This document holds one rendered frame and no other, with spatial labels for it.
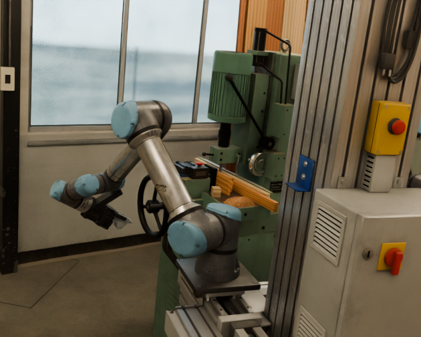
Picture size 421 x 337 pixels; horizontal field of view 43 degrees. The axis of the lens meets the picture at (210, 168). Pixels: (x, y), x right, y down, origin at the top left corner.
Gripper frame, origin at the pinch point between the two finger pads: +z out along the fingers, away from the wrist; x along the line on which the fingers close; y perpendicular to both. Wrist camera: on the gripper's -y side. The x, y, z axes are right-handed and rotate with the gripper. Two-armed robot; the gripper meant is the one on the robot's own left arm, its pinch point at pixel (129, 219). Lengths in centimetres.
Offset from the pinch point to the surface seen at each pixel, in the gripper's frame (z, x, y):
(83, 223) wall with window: 55, -137, 36
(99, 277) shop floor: 67, -103, 56
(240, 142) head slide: 36, -11, -54
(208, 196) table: 24.5, 4.6, -24.6
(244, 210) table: 30.8, 22.2, -27.6
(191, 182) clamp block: 16.7, -0.7, -26.2
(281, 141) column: 49, -2, -65
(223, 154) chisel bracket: 30, -9, -45
